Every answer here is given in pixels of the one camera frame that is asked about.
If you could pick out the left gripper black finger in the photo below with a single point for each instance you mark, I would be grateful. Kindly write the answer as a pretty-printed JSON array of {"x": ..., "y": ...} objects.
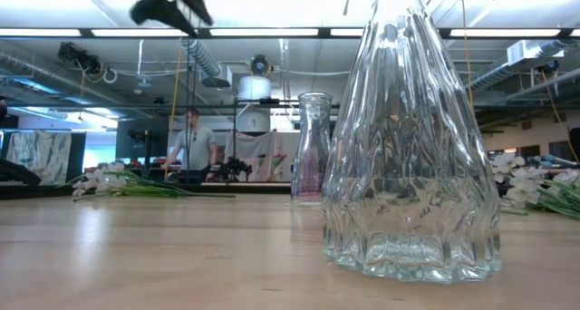
[
  {"x": 195, "y": 2},
  {"x": 158, "y": 13}
]

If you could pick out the white cylindrical tank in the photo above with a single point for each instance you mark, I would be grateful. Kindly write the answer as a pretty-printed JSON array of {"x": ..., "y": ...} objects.
[{"x": 254, "y": 88}]

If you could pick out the black ceiling camera rig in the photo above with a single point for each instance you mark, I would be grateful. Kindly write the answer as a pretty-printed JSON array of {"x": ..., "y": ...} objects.
[{"x": 79, "y": 58}]

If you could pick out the black ceiling vent hood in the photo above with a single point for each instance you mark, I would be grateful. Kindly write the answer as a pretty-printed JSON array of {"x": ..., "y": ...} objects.
[{"x": 216, "y": 82}]

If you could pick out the black ceiling light beam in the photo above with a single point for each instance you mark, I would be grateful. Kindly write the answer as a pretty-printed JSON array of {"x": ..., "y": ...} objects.
[{"x": 324, "y": 32}]

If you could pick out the black metal rack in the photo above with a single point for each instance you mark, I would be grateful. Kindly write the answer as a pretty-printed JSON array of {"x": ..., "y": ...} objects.
[{"x": 234, "y": 138}]

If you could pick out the person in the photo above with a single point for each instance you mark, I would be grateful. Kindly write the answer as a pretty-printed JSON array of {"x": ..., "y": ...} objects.
[{"x": 195, "y": 147}]

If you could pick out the slim clear glass vase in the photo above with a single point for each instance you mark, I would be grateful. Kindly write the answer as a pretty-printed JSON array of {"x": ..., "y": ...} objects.
[{"x": 312, "y": 133}]

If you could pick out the white teal patterned cloth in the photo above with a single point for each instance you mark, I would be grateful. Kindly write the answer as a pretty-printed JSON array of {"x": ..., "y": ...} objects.
[{"x": 41, "y": 156}]

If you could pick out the white artificial flower spray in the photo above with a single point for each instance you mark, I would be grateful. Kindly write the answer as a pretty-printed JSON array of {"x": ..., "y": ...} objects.
[
  {"x": 525, "y": 187},
  {"x": 115, "y": 181}
]

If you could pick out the large ribbed clear glass vase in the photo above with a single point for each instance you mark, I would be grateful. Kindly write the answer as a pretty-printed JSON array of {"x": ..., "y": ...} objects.
[{"x": 408, "y": 165}]

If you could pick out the silver flexible duct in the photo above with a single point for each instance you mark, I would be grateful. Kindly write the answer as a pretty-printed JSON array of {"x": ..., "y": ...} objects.
[{"x": 204, "y": 58}]

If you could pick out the white ceiling air unit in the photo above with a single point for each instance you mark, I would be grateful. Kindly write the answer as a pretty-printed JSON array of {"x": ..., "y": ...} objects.
[{"x": 534, "y": 51}]

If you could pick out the black monitor screen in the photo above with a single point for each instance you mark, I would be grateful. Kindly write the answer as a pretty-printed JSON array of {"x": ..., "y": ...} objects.
[{"x": 161, "y": 133}]

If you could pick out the teal background tool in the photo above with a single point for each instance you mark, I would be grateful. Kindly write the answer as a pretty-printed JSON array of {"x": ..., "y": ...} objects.
[{"x": 553, "y": 160}]

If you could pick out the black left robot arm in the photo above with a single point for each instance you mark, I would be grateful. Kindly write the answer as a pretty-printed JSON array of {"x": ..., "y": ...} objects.
[{"x": 18, "y": 174}]

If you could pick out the pink tinted glass vase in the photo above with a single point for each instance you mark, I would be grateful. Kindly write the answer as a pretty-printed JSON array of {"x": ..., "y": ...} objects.
[{"x": 310, "y": 183}]

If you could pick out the black background robot arm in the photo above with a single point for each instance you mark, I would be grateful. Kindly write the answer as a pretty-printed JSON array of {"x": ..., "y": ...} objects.
[{"x": 233, "y": 167}]

